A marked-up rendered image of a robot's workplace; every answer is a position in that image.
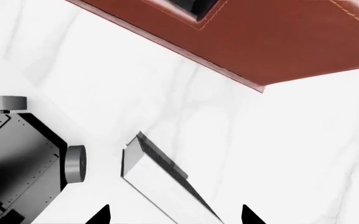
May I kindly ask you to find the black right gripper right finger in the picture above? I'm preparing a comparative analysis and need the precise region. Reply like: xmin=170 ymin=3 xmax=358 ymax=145
xmin=241 ymin=203 xmax=267 ymax=224

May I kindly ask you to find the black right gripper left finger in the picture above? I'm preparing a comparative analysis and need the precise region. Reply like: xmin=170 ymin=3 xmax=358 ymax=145
xmin=85 ymin=203 xmax=111 ymax=224

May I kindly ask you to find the brown leather caddy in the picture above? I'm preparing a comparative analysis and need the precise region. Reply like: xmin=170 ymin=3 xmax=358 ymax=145
xmin=64 ymin=0 xmax=359 ymax=94

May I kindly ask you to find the grey robot wheel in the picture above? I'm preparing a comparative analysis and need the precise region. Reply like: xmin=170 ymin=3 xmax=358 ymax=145
xmin=64 ymin=145 xmax=87 ymax=184
xmin=0 ymin=95 xmax=28 ymax=114

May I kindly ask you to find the white rectangular box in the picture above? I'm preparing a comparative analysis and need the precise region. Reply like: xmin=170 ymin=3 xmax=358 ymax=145
xmin=121 ymin=131 xmax=226 ymax=224

